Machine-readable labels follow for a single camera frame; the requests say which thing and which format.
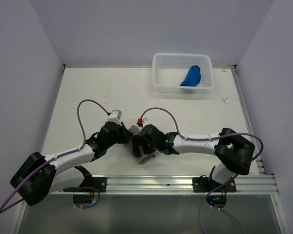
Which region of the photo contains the grey terry towel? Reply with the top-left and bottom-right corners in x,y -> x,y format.
129,125 -> 155,165

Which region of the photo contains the blue microfiber towel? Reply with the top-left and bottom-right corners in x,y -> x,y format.
180,65 -> 201,87

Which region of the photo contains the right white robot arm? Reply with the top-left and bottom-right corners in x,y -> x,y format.
129,124 -> 255,191

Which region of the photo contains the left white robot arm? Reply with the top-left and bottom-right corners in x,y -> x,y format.
10,121 -> 133,206

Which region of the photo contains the white perforated plastic basket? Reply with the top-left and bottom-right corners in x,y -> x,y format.
152,53 -> 214,94

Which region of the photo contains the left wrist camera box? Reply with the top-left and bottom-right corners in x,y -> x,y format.
107,110 -> 122,124

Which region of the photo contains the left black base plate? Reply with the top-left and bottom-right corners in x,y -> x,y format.
63,175 -> 107,194

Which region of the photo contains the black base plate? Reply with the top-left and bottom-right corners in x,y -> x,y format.
63,175 -> 107,194
192,175 -> 237,193

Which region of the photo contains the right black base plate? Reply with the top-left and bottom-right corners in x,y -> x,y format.
192,175 -> 237,193

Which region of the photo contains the aluminium mounting rail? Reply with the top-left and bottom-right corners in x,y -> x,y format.
21,174 -> 279,195

